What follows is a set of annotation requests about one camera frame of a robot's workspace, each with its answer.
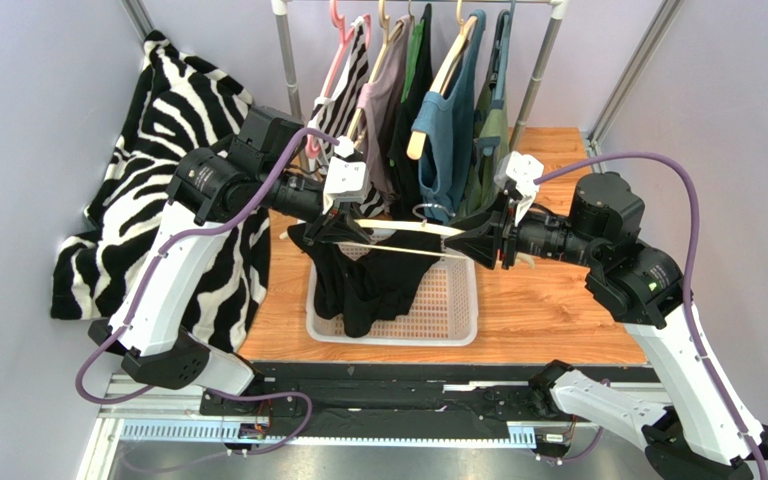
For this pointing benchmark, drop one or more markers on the black white striped tank top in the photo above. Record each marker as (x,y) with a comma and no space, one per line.
(333,114)

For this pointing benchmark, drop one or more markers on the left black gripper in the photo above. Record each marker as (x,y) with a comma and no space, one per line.
(338,226)

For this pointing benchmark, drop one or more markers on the white plastic laundry basket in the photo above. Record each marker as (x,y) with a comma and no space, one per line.
(444,312)

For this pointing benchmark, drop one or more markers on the zebra striped blanket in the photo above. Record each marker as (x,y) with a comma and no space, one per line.
(181,102)

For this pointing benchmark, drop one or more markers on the cream plastic hanger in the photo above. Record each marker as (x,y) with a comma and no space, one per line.
(421,238)

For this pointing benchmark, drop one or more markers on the teal plastic hanger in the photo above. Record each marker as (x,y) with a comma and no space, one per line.
(498,62)

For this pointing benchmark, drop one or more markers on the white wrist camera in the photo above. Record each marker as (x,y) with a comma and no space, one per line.
(347,179)
(515,176)

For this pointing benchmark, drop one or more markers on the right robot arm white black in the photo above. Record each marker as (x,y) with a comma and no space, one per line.
(703,432)

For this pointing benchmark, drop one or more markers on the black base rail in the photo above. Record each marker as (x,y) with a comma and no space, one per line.
(435,405)

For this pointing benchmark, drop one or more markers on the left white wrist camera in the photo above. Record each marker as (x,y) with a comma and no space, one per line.
(347,179)

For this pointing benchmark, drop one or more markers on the pink plastic hanger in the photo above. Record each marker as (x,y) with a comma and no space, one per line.
(345,34)

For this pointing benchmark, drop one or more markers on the wooden hanger under blue top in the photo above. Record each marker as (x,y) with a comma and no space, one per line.
(445,73)

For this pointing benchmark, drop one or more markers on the mauve tank top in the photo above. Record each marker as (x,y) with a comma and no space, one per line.
(381,97)

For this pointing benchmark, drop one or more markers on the metal clothes rack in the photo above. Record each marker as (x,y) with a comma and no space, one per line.
(558,11)

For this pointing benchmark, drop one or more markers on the green plastic hanger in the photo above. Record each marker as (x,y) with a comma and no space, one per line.
(412,57)

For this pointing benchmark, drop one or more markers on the olive green tank top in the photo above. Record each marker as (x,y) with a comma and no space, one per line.
(491,144)

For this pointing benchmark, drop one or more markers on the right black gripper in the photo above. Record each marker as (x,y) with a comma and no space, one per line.
(504,235)

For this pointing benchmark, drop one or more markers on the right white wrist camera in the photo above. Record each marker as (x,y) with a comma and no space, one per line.
(515,176)

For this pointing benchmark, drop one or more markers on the blue tank top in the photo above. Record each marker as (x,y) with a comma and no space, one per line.
(448,121)

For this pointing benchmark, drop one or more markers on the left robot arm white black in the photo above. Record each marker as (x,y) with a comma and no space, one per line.
(212,190)

